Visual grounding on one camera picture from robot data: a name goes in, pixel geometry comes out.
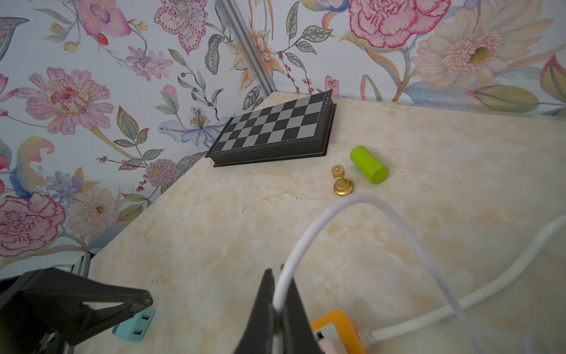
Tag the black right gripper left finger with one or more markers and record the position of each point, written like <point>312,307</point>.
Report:
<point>259,333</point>

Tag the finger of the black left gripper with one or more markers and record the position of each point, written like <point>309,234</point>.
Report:
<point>44,310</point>

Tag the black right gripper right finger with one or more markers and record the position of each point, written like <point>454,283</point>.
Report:
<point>297,335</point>

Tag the pink usb wall charger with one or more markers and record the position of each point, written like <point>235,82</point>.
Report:
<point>332,346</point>

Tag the orange power strip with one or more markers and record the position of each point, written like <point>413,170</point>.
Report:
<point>337,325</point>

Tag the gold chess pawn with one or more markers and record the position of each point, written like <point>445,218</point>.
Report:
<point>342,186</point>

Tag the green cylinder block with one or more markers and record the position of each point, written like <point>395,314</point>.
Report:
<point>369,165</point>

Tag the black white folding chessboard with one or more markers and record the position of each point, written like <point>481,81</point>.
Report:
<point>297,129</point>

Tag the teal usb wall charger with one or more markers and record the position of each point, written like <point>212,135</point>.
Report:
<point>134,329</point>

